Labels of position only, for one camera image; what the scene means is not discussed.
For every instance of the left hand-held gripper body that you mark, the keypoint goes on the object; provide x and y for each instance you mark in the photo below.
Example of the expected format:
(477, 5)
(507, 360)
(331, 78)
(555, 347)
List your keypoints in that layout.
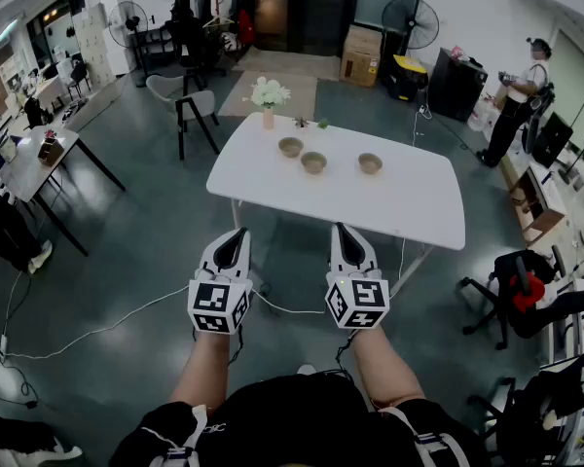
(214, 304)

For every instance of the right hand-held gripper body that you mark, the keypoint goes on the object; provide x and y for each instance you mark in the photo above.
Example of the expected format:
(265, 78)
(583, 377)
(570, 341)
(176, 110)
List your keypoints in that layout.
(365, 297)

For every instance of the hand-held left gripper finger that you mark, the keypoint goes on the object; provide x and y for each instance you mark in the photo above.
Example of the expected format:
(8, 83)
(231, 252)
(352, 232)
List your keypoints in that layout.
(245, 263)
(209, 256)

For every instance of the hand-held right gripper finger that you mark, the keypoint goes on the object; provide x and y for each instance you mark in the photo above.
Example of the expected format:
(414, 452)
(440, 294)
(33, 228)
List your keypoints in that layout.
(335, 256)
(368, 258)

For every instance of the beige ceramic bowl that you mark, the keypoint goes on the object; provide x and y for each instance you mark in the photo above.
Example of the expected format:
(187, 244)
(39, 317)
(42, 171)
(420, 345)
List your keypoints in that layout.
(314, 162)
(290, 146)
(370, 162)

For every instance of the person's right forearm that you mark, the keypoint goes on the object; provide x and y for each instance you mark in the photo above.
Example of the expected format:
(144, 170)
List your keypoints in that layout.
(384, 368)

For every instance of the person's left forearm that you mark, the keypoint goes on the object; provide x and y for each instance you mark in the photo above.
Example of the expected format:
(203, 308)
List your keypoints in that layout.
(204, 368)

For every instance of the person's right shoe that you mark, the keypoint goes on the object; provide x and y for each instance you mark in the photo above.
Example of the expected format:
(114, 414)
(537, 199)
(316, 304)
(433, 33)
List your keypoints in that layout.
(306, 369)

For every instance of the small green potted plant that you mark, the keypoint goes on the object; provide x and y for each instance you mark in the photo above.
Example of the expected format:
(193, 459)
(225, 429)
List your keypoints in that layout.
(323, 124)

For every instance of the person's black shirt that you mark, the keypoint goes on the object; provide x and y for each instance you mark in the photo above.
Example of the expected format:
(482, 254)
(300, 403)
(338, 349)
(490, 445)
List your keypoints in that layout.
(292, 416)

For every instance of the small purple potted plant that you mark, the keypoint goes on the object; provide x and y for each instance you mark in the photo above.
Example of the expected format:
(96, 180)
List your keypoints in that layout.
(301, 123)

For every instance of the black office chair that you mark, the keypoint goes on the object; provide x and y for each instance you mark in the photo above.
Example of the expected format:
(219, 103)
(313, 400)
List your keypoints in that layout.
(508, 265)

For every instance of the pink vase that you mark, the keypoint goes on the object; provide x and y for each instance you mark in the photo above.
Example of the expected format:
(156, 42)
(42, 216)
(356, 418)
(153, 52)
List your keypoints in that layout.
(268, 119)

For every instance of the grey chair with black legs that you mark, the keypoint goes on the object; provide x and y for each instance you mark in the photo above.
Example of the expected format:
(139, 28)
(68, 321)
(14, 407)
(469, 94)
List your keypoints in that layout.
(202, 102)

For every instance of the white power strip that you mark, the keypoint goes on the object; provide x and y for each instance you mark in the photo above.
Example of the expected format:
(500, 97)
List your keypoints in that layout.
(424, 112)

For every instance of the beige rug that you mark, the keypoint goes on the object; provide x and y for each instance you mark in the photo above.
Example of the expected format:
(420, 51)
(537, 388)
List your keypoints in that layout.
(292, 63)
(292, 95)

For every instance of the white flower bouquet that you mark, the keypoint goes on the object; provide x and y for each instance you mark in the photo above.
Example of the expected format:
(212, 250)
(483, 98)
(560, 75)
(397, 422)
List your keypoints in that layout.
(270, 93)

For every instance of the black bin with yellow lid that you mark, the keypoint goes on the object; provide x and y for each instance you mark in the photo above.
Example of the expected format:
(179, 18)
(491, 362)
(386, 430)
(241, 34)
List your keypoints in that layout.
(404, 83)

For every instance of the low wooden cabinet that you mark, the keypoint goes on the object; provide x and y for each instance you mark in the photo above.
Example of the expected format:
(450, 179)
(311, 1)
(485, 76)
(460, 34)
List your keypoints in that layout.
(540, 202)

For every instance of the black cabinet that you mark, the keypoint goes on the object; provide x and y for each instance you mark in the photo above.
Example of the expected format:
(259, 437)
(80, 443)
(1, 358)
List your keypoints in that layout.
(455, 90)

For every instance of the small wooden box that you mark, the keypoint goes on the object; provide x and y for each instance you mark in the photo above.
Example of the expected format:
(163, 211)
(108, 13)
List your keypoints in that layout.
(51, 153)

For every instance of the cardboard box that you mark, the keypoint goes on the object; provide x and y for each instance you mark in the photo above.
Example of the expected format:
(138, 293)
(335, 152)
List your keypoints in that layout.
(360, 56)

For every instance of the grey side table black legs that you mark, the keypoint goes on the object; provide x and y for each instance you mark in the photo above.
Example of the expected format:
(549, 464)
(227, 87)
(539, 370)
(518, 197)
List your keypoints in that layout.
(26, 163)

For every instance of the black box speaker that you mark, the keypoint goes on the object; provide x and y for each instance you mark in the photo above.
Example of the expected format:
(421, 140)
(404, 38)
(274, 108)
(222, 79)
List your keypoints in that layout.
(552, 139)

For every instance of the coat rack with clothes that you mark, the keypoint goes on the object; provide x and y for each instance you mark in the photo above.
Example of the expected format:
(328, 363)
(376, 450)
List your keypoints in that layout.
(190, 17)

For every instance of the black standing fan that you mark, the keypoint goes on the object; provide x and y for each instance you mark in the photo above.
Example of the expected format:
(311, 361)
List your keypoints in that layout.
(126, 17)
(411, 22)

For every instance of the white locker cabinet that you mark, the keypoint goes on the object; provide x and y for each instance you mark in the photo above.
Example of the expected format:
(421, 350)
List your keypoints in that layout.
(93, 42)

